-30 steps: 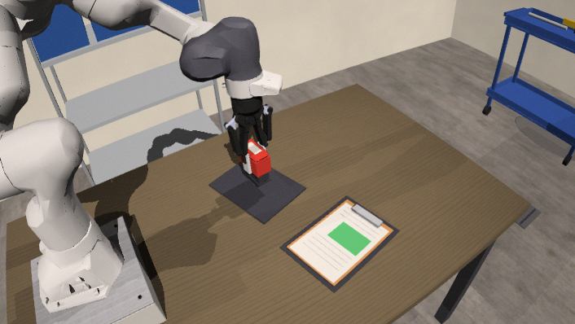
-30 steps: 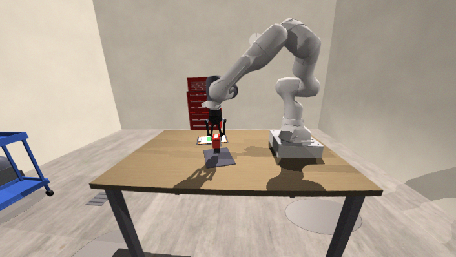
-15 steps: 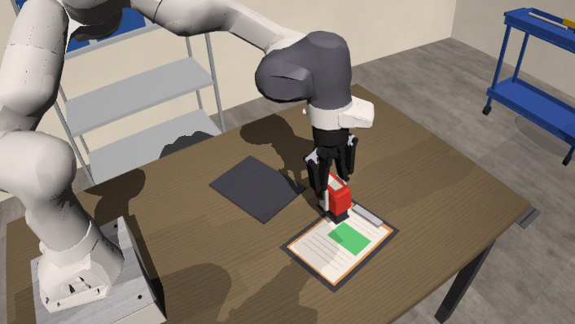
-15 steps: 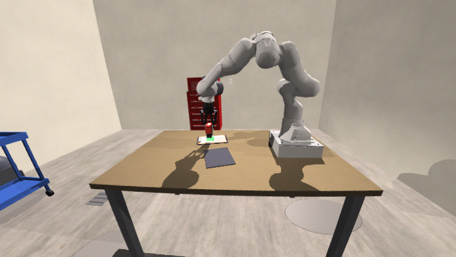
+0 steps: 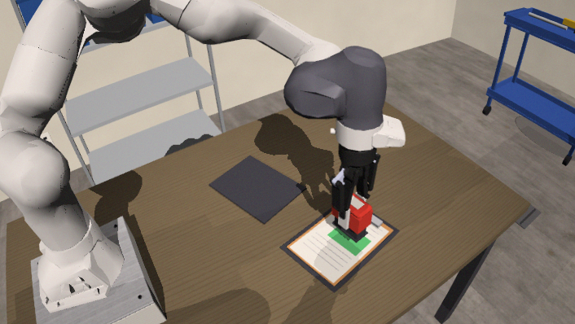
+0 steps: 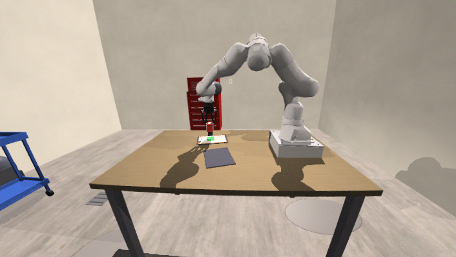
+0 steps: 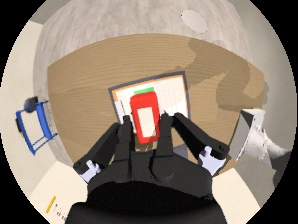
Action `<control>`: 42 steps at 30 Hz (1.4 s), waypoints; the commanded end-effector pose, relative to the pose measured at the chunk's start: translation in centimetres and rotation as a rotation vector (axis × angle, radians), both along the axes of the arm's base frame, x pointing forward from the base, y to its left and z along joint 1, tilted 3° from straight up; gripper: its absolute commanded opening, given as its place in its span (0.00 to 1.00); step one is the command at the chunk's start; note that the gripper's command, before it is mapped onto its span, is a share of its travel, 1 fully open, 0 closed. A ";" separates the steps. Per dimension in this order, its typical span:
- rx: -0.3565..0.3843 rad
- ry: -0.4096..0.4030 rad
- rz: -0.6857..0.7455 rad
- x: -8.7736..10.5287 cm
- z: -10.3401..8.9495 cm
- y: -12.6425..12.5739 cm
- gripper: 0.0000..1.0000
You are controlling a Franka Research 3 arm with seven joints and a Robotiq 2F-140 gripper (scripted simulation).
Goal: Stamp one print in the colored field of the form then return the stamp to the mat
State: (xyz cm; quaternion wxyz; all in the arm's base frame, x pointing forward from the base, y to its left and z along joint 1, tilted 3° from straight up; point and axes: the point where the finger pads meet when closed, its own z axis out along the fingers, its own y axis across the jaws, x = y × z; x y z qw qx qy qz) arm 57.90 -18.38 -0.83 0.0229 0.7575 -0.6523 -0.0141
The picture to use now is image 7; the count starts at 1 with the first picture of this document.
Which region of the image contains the red self-inking stamp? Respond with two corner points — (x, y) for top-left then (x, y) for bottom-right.
(129, 91), (161, 143)

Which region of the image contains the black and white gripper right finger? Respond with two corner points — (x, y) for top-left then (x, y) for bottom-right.
(152, 103), (230, 184)

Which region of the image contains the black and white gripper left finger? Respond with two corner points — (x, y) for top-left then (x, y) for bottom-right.
(73, 113), (136, 186)

